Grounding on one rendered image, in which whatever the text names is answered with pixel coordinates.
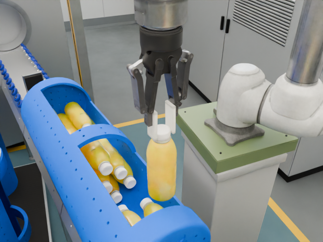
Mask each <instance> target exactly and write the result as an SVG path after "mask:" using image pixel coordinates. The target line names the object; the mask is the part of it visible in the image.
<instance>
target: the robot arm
mask: <svg viewBox="0 0 323 242"><path fill-rule="evenodd" d="M134 10H135V21H136V23H137V24H139V25H140V26H139V34H140V46H141V54H140V56H139V60H138V61H137V62H136V63H134V64H133V65H132V64H128V65H127V67H126V68H127V70H128V72H129V73H130V75H131V83H132V90H133V98H134V106H135V108H136V109H137V110H138V111H139V112H140V113H141V114H144V123H145V124H146V125H147V126H148V135H149V136H150V137H151V138H152V139H153V140H154V141H157V131H158V113H157V111H155V110H154V108H155V102H156V95H157V89H158V83H159V82H160V80H161V75H163V74H164V77H165V82H166V88H167V94H168V99H169V100H170V101H169V100H166V101H165V125H167V126H169V127H170V129H171V133H172V134H174V133H175V117H177V116H178V107H180V106H181V105H182V102H180V101H181V100H182V99H183V100H185V99H186V98H187V90H188V81H189V71H190V65H191V62H192V60H193V57H194V55H193V54H192V53H191V52H189V51H187V50H185V49H184V50H182V48H181V46H182V43H183V26H182V25H183V24H185V23H186V21H187V14H188V0H134ZM177 62H178V67H177V70H176V64H177ZM143 66H144V67H145V68H146V85H145V90H144V85H143V78H142V74H143V70H142V68H143ZM322 67H323V0H304V2H303V6H302V10H301V14H300V18H299V22H298V27H297V31H296V35H295V39H294V43H293V47H292V51H291V55H290V59H289V63H288V67H287V71H286V73H285V74H283V75H281V76H280V77H279V78H278V79H277V80H276V83H275V84H272V83H270V82H269V81H267V80H266V79H265V74H264V73H263V72H262V70H261V69H260V68H258V67H257V66H255V65H253V64H249V63H240V64H236V65H234V66H233V67H232V68H231V69H230V70H229V71H228V72H227V74H226V75H225V76H224V78H223V80H222V82H221V85H220V89H219V94H218V99H217V107H215V108H214V109H213V112H214V113H215V115H216V117H215V118H212V119H206V120H205V121H204V124H205V125H206V126H208V127H210V128H211V129H212V130H213V131H214V132H215V133H216V134H218V135H219V136H220V137H221V138H222V139H223V140H224V141H225V143H226V144H227V145H228V146H234V145H235V144H237V143H240V142H242V141H245V140H248V139H251V138H253V137H256V136H263V135H264V134H265V130H264V129H262V128H260V127H258V126H257V125H255V124H260V125H263V126H265V127H267V128H270V129H272V130H275V131H278V132H281V133H285V134H288V135H292V136H297V137H317V136H319V135H323V84H322V82H321V80H320V79H319V77H320V74H321V70H322ZM176 76H177V77H176Z"/></svg>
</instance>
